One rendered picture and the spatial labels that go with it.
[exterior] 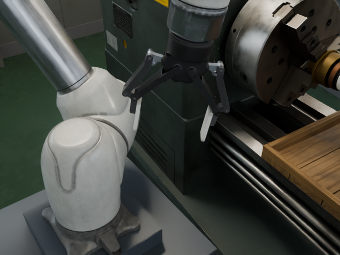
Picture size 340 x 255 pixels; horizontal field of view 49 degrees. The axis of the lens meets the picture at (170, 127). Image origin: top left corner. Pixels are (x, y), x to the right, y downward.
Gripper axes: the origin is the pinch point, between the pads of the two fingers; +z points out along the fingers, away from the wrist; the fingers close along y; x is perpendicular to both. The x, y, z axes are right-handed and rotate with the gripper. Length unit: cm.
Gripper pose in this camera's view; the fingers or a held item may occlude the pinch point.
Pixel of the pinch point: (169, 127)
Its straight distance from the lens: 74.0
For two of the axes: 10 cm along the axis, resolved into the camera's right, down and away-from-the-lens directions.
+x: 0.2, -6.2, 7.9
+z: -1.8, 7.7, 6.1
